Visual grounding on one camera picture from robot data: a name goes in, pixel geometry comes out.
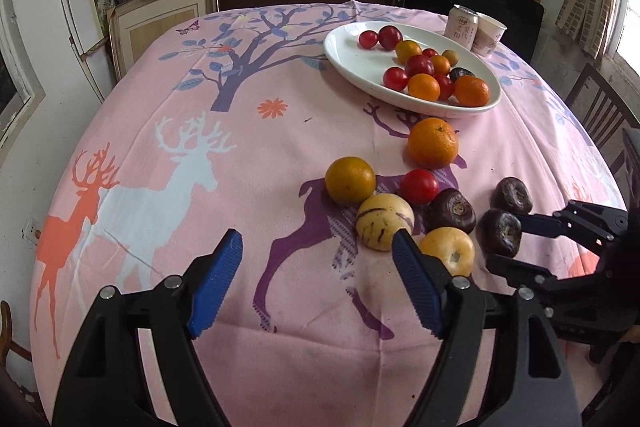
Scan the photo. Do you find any printed paper cup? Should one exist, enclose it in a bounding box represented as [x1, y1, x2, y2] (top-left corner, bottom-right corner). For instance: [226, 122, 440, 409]
[472, 12, 508, 58]

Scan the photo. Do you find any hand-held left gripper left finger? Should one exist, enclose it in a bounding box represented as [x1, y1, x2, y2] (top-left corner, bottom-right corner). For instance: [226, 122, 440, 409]
[52, 228, 244, 427]

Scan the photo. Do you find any framed beige panel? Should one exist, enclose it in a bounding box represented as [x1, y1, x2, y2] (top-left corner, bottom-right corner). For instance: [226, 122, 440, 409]
[107, 0, 221, 80]

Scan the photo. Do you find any slatted wooden chair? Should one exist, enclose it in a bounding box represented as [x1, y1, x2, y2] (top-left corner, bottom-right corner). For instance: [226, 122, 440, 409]
[565, 63, 640, 168]

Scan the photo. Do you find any pale drink can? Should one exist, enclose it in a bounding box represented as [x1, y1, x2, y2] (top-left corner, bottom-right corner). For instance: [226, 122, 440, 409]
[445, 4, 480, 46]

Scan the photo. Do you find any white oval plate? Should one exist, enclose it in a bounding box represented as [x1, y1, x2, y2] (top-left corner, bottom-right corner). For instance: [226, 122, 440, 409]
[323, 22, 502, 119]

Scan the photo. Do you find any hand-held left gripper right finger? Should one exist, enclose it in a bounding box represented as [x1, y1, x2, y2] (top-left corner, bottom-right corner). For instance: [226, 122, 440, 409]
[391, 230, 583, 427]

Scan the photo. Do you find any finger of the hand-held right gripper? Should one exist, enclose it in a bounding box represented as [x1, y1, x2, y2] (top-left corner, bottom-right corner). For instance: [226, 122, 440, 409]
[487, 254, 559, 293]
[517, 200, 629, 249]

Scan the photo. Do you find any white leaning board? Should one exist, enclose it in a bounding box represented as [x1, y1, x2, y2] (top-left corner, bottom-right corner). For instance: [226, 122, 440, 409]
[55, 0, 113, 100]

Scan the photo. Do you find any bright side window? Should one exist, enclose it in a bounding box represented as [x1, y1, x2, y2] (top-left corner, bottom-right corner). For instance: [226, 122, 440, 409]
[615, 0, 640, 72]

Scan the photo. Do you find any pale yellow pepino melon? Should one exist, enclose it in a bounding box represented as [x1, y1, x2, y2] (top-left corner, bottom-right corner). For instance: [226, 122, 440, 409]
[419, 227, 476, 278]
[356, 193, 415, 253]

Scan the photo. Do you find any white framed window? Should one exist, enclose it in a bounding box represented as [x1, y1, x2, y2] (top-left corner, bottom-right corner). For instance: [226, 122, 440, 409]
[0, 0, 46, 148]

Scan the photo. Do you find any pink deer print tablecloth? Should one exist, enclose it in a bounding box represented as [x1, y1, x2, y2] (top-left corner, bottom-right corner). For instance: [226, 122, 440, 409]
[30, 0, 631, 427]

